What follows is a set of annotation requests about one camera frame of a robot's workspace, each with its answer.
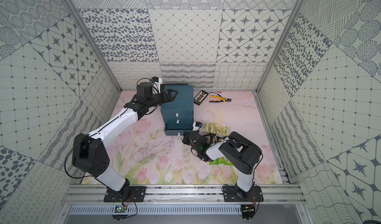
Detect green cookie packet one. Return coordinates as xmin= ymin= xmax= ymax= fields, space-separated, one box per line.
xmin=202 ymin=122 xmax=211 ymax=132

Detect black cookie packet four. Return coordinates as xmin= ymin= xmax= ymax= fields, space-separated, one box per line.
xmin=212 ymin=136 xmax=225 ymax=143

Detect green cookie packet two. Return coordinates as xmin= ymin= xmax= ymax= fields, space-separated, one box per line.
xmin=208 ymin=123 xmax=218 ymax=134

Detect teal drawer cabinet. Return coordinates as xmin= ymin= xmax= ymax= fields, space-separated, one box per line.
xmin=161 ymin=85 xmax=193 ymax=136

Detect green cookie packet three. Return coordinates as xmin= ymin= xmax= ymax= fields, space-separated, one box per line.
xmin=214 ymin=125 xmax=224 ymax=135

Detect green cookie packet four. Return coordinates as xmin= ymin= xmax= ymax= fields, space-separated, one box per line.
xmin=221 ymin=125 xmax=230 ymax=136

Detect bright green packet one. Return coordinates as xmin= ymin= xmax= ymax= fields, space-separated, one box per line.
xmin=209 ymin=157 xmax=233 ymax=166

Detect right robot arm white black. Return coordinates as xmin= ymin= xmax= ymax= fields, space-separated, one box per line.
xmin=182 ymin=131 xmax=263 ymax=193

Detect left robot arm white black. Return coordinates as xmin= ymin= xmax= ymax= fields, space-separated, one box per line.
xmin=70 ymin=81 xmax=179 ymax=195

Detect black case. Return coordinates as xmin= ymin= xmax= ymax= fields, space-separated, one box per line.
xmin=160 ymin=84 xmax=187 ymax=92

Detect black bit tray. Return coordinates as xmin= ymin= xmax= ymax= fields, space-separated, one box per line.
xmin=193 ymin=90 xmax=208 ymax=106

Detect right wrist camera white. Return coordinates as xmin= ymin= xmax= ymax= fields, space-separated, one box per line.
xmin=192 ymin=122 xmax=202 ymax=131

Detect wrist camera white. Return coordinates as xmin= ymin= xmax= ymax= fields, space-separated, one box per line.
xmin=192 ymin=122 xmax=202 ymax=131
xmin=150 ymin=77 xmax=163 ymax=93

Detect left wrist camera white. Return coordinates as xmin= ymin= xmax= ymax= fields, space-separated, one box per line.
xmin=150 ymin=77 xmax=163 ymax=93

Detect yellow handled pliers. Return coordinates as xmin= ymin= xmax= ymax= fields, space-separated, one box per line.
xmin=209 ymin=95 xmax=232 ymax=103

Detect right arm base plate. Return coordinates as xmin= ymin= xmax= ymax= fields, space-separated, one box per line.
xmin=221 ymin=184 xmax=264 ymax=202

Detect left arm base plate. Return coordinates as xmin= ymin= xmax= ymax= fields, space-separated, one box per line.
xmin=103 ymin=186 xmax=147 ymax=203

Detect aluminium rail frame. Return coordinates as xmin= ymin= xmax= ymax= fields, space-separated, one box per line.
xmin=59 ymin=184 xmax=307 ymax=205

